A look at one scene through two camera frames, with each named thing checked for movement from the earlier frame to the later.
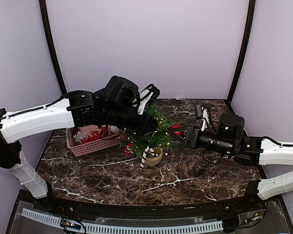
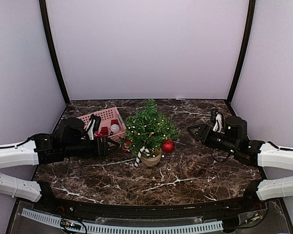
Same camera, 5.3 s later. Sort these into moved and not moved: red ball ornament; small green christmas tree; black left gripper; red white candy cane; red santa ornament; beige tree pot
Moved: red ball ornament; red santa ornament; red white candy cane; black left gripper
Not moved: small green christmas tree; beige tree pot
